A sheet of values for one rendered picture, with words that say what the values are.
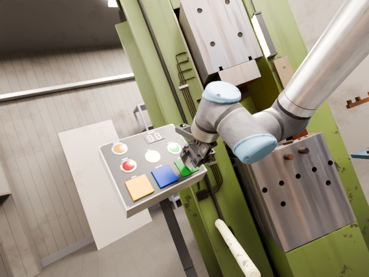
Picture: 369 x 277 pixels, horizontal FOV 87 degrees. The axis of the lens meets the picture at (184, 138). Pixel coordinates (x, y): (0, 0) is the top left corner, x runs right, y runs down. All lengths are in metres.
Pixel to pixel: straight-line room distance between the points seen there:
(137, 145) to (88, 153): 3.14
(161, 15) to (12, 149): 3.70
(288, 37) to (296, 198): 0.91
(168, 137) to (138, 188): 0.27
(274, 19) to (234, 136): 1.08
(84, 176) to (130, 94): 2.00
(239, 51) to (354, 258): 1.12
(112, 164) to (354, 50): 0.71
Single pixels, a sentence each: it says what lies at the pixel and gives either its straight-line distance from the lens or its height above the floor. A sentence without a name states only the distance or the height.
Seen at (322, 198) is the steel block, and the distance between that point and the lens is 1.14.
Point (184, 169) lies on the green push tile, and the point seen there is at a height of 1.00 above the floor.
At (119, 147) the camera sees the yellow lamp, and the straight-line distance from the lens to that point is 0.80.
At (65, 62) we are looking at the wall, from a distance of 4.86.
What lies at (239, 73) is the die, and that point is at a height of 1.32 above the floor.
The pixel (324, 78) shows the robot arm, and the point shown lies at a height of 1.12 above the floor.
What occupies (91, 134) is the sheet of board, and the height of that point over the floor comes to 1.86.
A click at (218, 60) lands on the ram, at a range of 1.06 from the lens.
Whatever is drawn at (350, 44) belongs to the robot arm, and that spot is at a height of 1.15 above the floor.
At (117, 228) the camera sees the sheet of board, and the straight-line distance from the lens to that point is 3.76.
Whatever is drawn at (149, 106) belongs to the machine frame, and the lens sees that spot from 1.56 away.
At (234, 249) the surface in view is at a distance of 0.89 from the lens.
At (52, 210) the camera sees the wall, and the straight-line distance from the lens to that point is 4.32.
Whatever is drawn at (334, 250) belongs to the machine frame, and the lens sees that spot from 1.25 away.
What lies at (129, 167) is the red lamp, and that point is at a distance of 0.75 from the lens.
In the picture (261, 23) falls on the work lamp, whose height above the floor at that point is 1.57.
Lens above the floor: 1.10
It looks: 1 degrees up
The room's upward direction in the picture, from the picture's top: 21 degrees counter-clockwise
